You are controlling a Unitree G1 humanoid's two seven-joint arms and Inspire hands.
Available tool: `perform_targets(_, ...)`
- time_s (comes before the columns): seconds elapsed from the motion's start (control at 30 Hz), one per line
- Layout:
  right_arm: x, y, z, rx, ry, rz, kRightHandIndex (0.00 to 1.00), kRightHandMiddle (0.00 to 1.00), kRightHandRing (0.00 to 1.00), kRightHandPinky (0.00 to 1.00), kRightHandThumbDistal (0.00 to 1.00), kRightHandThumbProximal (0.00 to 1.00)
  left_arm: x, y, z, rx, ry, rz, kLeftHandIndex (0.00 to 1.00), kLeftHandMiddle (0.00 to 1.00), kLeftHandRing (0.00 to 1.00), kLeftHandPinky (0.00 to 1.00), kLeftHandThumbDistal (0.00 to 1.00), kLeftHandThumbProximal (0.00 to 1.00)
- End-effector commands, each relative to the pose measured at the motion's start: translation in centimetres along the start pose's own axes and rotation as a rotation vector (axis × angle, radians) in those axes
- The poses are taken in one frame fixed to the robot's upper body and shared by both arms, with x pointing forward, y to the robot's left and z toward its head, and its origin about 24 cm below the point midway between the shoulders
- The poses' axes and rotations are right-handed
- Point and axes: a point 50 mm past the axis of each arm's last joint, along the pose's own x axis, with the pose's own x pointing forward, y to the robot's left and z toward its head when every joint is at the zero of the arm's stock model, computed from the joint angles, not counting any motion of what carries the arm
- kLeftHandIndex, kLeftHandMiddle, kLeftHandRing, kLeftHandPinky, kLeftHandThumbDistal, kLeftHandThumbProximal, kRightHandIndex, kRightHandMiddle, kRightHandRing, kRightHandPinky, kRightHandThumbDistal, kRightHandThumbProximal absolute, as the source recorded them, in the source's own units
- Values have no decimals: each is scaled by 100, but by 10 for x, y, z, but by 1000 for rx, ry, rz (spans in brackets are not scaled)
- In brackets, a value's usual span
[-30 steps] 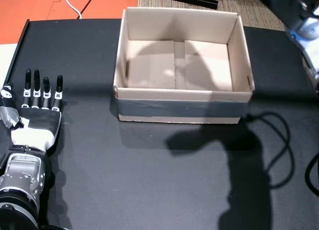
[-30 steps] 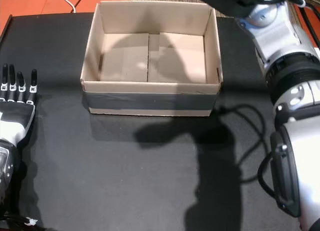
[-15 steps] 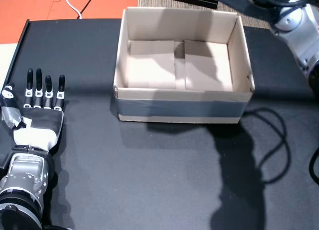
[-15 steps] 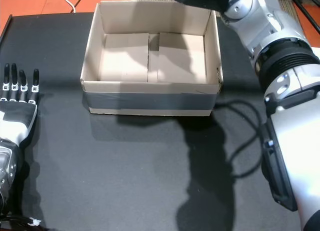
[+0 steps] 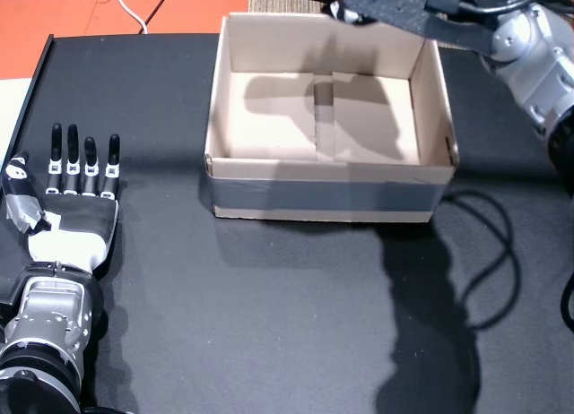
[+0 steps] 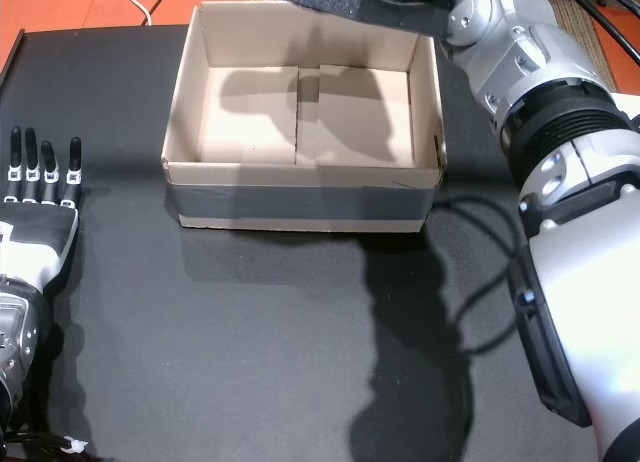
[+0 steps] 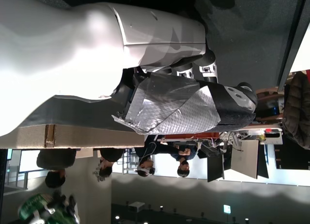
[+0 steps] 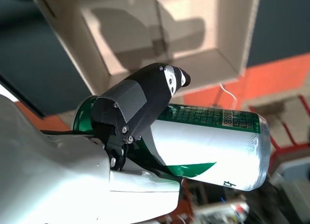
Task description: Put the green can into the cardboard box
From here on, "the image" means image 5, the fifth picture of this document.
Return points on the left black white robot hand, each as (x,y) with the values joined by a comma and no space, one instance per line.
(76,226)

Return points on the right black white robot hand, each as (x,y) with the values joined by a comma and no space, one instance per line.
(385,2)

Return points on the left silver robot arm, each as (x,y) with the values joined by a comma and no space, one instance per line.
(49,324)

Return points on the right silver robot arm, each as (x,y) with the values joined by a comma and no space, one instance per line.
(533,60)

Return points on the cardboard box with grey tape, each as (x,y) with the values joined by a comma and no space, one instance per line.
(323,199)

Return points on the striped beige rug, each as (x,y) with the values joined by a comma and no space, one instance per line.
(287,2)

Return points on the white board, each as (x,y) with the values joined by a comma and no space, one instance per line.
(13,114)

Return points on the orange floor mat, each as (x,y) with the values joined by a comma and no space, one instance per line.
(67,11)

